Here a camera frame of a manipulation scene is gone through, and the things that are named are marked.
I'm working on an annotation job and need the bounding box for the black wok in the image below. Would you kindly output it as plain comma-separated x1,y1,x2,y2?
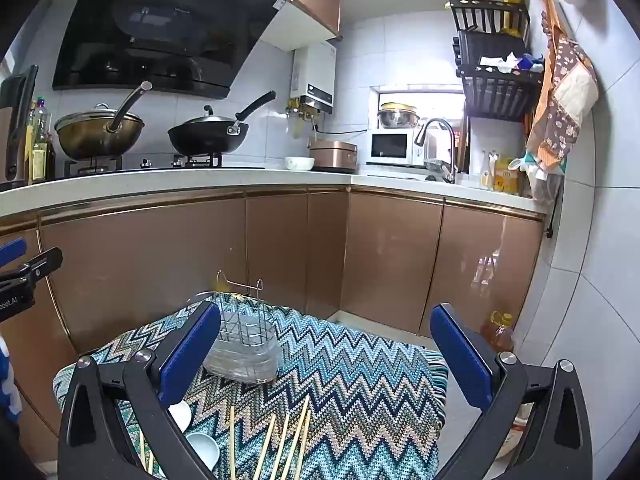
167,91,277,157

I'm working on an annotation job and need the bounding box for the black and brown appliance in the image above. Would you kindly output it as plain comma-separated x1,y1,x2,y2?
0,65,39,191

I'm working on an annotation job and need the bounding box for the white microwave oven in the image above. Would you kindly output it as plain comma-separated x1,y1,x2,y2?
366,129,426,167

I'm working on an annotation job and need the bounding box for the dark sauce bottle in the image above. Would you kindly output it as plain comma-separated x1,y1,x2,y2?
31,130,56,184

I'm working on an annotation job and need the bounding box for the clear plastic bottle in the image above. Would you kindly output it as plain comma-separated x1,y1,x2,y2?
31,96,49,136

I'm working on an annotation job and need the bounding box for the white rag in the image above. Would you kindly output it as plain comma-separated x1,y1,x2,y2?
479,51,523,74

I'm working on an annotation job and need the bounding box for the yellow package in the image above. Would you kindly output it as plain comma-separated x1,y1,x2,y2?
492,156,524,195

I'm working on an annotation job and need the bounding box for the clear plastic bag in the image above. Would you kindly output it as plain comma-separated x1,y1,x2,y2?
520,155,564,207

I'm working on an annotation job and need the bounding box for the black wall dish rack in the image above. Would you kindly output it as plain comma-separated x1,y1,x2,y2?
448,0,546,120

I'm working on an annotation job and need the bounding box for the dark wok lid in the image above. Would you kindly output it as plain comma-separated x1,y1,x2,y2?
171,105,248,132

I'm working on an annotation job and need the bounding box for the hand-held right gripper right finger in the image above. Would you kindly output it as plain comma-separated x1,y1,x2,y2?
430,302,594,480

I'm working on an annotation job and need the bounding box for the white dish soap bottle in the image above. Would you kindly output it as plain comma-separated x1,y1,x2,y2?
480,150,501,189

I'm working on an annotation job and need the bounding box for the yellow cooking oil bottle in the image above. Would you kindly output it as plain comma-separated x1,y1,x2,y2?
480,310,516,356

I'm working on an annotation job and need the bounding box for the steel mixing bowl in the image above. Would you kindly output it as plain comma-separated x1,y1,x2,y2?
377,110,421,130

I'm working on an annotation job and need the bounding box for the floral patchwork apron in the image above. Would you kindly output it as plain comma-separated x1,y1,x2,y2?
525,0,601,163

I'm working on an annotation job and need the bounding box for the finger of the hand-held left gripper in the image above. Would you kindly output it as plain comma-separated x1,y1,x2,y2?
0,247,63,286
0,238,27,264

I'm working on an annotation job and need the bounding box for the zigzag patterned table cloth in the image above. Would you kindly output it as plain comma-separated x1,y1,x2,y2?
52,292,448,480

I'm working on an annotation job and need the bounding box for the person's left hand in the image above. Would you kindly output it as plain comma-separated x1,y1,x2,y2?
0,335,23,418

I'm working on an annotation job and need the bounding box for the pale blue ceramic soup spoon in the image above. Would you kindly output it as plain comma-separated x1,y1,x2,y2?
186,432,221,467

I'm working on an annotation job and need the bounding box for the glass wok lid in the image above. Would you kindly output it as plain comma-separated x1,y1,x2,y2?
56,103,145,133

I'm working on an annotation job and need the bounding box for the white water heater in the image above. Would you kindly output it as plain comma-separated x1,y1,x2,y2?
290,40,336,113

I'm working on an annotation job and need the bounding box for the bronze wok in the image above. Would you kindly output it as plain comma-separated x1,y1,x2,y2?
54,81,153,160

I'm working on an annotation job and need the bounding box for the clear utensil holder wire rack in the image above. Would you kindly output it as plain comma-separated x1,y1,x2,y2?
187,270,281,385

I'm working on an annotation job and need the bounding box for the copper rice cooker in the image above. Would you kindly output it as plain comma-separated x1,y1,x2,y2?
308,140,359,174

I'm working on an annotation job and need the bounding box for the steel kitchen faucet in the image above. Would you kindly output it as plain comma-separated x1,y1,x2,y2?
413,118,457,184

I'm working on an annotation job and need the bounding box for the black range hood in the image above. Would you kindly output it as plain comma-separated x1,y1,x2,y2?
52,0,288,101

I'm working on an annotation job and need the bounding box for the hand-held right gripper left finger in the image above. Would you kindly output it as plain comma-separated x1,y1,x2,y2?
57,302,222,480

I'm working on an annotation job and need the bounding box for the black gas stove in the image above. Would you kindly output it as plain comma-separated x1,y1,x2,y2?
55,152,266,179

